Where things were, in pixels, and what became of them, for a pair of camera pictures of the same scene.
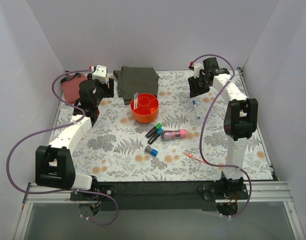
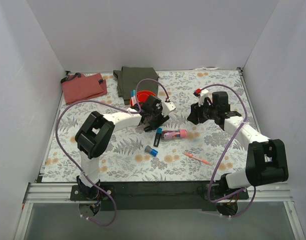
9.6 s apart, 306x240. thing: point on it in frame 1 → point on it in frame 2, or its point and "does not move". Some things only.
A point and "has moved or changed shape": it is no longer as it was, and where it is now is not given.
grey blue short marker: [153, 152] does not move
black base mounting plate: [153, 195] does not move
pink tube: [167, 135] does not move
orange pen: [193, 157] does not move
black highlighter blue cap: [158, 133] has moved or changed shape
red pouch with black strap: [70, 85] does not move
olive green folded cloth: [131, 80] does not move
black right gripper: [196, 86] → [195, 115]
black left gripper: [110, 87] → [154, 121]
